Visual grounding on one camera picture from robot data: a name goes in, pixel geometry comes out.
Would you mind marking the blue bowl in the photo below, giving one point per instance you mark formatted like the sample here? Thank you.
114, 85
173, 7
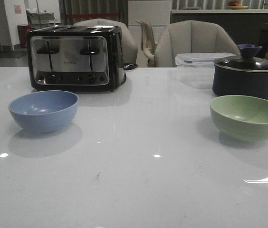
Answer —
44, 111

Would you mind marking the green bowl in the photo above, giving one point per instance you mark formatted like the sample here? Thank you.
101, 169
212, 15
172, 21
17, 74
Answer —
242, 117

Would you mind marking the beige armchair behind toaster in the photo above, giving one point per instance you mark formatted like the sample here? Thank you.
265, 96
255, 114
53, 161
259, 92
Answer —
130, 48

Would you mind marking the beige wooden chair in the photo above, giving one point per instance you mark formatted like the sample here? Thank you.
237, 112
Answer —
148, 45

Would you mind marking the clear plastic storage container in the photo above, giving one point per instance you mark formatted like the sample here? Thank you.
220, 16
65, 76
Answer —
198, 59

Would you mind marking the black and chrome toaster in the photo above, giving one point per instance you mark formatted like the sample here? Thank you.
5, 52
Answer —
76, 58

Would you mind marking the beige armchair on right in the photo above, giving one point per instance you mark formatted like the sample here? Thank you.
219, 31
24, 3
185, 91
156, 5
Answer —
192, 36

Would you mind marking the dark blue cooking pot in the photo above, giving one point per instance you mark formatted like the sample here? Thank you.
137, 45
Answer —
239, 81

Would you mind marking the white refrigerator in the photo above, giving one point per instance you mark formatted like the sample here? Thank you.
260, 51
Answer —
156, 12

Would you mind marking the red barrier belt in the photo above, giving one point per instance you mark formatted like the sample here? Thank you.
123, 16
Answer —
98, 15

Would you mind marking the glass pot lid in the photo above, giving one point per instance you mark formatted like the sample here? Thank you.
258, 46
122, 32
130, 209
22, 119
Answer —
245, 62

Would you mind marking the red trash bin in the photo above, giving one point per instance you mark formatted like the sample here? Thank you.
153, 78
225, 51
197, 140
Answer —
22, 31

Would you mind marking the fruit plate on counter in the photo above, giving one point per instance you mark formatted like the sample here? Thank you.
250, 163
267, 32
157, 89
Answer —
235, 5

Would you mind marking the dark kitchen counter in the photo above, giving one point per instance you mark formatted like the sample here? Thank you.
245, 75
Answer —
243, 25

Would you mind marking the pink wall notice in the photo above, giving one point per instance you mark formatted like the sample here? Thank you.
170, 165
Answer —
17, 9

